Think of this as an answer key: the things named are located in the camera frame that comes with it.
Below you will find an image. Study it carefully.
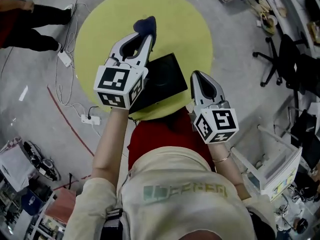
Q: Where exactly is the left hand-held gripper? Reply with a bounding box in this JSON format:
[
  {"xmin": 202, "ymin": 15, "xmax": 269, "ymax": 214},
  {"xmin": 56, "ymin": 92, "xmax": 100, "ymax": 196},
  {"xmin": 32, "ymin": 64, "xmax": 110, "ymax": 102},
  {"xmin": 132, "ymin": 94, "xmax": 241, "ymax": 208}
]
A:
[{"xmin": 93, "ymin": 32, "xmax": 154, "ymax": 110}]

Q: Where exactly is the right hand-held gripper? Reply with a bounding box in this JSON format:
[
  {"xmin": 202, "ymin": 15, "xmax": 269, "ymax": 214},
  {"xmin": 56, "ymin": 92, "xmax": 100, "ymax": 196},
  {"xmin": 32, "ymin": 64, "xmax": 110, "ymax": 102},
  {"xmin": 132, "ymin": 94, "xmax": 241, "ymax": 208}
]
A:
[{"xmin": 188, "ymin": 70, "xmax": 240, "ymax": 145}]

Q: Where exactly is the dark blue cloth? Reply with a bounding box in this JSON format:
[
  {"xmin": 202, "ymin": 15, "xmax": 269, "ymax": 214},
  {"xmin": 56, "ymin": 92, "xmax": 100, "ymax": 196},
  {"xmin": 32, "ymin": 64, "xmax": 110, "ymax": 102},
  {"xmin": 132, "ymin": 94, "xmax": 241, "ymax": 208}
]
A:
[{"xmin": 132, "ymin": 15, "xmax": 158, "ymax": 52}]

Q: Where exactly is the black plastic tray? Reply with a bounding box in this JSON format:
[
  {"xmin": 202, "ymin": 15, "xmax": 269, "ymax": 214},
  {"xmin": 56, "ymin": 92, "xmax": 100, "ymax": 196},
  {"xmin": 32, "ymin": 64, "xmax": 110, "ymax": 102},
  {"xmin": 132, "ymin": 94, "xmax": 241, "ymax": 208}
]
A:
[{"xmin": 128, "ymin": 53, "xmax": 189, "ymax": 115}]

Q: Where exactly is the person's left forearm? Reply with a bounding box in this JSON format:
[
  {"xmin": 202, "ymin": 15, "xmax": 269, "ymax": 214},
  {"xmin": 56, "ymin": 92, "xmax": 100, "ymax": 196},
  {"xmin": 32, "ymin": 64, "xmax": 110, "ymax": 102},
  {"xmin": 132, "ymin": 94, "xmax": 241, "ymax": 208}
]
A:
[{"xmin": 90, "ymin": 107, "xmax": 131, "ymax": 185}]

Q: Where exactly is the person's right forearm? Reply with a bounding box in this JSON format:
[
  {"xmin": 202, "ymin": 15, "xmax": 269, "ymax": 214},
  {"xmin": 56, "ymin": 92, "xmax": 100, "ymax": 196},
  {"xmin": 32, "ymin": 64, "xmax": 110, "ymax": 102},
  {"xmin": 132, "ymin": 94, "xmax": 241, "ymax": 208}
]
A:
[{"xmin": 207, "ymin": 141, "xmax": 252, "ymax": 200}]

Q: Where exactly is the grey metal equipment rack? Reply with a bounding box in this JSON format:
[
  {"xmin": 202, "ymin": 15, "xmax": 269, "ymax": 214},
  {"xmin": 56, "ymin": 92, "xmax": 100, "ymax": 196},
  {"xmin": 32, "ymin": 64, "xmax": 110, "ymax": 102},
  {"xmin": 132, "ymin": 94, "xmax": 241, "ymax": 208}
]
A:
[{"xmin": 0, "ymin": 176, "xmax": 66, "ymax": 240}]

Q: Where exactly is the round table with green tablecloth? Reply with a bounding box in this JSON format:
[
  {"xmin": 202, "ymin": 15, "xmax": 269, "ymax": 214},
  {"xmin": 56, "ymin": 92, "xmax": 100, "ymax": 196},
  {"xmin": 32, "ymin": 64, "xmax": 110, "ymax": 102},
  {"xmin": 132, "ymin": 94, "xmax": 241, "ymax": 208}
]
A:
[{"xmin": 74, "ymin": 0, "xmax": 214, "ymax": 122}]

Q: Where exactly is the red skirt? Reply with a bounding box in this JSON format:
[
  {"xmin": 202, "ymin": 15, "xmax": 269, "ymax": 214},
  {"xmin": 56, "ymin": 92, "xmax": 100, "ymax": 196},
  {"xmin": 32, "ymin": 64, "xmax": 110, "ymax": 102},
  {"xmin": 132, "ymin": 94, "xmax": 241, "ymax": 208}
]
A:
[{"xmin": 127, "ymin": 107, "xmax": 216, "ymax": 172}]

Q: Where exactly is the white power strip black plug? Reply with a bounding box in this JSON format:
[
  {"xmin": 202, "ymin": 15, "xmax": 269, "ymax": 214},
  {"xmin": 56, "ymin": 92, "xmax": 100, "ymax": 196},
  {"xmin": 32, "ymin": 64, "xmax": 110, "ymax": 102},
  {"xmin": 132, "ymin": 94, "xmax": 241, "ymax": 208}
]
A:
[{"xmin": 80, "ymin": 113, "xmax": 102, "ymax": 125}]

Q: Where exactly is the black office chair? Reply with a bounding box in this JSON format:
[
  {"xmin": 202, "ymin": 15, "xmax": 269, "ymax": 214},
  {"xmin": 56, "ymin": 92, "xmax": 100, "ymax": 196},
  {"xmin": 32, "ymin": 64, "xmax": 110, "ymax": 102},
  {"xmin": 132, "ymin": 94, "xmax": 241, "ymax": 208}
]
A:
[{"xmin": 252, "ymin": 33, "xmax": 320, "ymax": 97}]

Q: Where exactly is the white round bowl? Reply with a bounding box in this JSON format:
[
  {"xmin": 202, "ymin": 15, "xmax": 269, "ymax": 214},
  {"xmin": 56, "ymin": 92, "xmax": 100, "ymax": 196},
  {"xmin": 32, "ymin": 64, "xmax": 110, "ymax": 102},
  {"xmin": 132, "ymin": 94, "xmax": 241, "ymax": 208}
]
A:
[{"xmin": 261, "ymin": 14, "xmax": 278, "ymax": 34}]

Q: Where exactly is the red floor tape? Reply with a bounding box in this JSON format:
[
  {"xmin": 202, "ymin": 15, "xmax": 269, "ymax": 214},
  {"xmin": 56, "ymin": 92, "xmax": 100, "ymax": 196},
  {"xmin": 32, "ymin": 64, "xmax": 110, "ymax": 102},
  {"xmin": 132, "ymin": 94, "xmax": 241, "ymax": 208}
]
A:
[{"xmin": 46, "ymin": 84, "xmax": 95, "ymax": 191}]

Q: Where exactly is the white open cabinet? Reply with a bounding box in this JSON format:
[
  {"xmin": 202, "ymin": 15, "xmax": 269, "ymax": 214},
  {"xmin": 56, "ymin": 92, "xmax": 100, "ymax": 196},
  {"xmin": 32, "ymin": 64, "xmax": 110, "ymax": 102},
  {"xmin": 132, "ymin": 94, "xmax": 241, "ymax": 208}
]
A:
[{"xmin": 229, "ymin": 125, "xmax": 303, "ymax": 202}]

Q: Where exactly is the white curved desk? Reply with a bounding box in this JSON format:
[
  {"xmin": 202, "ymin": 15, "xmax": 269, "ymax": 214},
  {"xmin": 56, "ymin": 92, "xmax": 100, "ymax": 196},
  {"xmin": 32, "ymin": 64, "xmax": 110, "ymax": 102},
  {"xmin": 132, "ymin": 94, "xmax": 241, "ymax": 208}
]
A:
[{"xmin": 272, "ymin": 0, "xmax": 320, "ymax": 57}]

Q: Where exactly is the cream printed shirt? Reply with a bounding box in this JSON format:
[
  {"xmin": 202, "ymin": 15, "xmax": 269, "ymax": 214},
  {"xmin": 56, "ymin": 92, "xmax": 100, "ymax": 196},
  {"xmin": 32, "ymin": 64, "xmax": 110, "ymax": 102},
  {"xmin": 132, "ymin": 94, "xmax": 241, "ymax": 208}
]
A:
[{"xmin": 63, "ymin": 146, "xmax": 278, "ymax": 240}]

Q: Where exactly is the open black equipment case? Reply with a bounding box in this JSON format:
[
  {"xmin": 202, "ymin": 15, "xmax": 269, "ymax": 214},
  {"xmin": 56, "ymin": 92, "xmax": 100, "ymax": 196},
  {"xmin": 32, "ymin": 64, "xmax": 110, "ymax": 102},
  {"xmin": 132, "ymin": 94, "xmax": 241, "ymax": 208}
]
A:
[{"xmin": 22, "ymin": 140, "xmax": 62, "ymax": 182}]

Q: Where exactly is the table with white checked cover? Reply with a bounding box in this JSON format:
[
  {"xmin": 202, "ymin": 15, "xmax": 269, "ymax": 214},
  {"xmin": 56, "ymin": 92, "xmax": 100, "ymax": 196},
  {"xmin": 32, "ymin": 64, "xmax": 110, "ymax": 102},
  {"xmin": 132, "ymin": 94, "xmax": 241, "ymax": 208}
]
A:
[{"xmin": 0, "ymin": 136, "xmax": 38, "ymax": 192}]

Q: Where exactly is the dark blue bag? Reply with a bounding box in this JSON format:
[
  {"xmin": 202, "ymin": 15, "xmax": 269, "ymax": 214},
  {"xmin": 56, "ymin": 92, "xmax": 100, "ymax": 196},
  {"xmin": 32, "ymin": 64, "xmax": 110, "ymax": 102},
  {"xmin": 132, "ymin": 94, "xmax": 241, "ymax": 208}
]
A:
[{"xmin": 21, "ymin": 188, "xmax": 45, "ymax": 216}]

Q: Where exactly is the thin gold bracelet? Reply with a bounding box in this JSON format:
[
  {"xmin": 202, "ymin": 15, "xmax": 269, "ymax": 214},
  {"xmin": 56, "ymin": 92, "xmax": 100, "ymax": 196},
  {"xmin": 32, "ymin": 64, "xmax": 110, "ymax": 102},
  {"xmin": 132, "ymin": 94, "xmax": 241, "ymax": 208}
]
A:
[{"xmin": 212, "ymin": 151, "xmax": 231, "ymax": 164}]

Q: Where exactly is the black power cable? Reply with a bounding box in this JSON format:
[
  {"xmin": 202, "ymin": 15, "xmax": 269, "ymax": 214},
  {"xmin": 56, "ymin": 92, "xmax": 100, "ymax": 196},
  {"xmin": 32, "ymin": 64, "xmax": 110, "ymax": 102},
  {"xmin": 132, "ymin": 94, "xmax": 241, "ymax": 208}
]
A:
[{"xmin": 86, "ymin": 105, "xmax": 100, "ymax": 121}]

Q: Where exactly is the white power cable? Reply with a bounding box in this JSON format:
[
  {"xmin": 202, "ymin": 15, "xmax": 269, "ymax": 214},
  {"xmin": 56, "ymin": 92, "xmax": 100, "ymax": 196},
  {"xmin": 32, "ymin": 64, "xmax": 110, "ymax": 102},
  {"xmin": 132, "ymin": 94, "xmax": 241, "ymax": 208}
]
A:
[{"xmin": 54, "ymin": 2, "xmax": 101, "ymax": 137}]

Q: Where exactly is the grey shoulder strap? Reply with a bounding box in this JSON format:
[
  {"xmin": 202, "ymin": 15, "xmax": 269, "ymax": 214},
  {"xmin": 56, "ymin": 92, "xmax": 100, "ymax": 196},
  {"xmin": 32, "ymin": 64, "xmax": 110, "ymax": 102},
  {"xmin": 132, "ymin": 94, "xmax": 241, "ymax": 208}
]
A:
[{"xmin": 103, "ymin": 207, "xmax": 125, "ymax": 240}]

